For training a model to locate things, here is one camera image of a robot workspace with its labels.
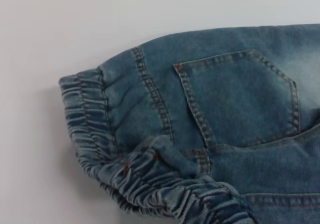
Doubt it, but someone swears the blue denim shorts cartoon print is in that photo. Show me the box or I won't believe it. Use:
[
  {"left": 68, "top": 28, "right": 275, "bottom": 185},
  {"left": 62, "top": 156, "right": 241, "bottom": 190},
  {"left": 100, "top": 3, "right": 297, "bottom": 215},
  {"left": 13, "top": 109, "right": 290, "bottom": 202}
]
[{"left": 58, "top": 23, "right": 320, "bottom": 224}]

